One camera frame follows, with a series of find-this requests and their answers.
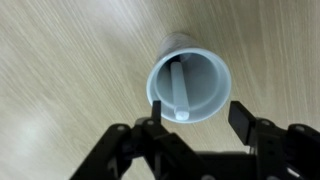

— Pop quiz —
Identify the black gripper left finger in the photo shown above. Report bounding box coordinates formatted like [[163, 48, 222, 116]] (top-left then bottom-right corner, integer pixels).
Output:
[[69, 99, 209, 180]]

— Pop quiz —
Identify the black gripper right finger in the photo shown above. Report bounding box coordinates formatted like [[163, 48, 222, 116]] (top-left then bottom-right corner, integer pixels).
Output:
[[227, 100, 320, 180]]

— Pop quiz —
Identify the white marker with black tip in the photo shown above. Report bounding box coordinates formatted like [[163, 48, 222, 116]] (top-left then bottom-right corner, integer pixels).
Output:
[[169, 61, 191, 122]]

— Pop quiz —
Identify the white paper cup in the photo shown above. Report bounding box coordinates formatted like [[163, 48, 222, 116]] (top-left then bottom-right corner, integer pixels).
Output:
[[145, 31, 232, 125]]

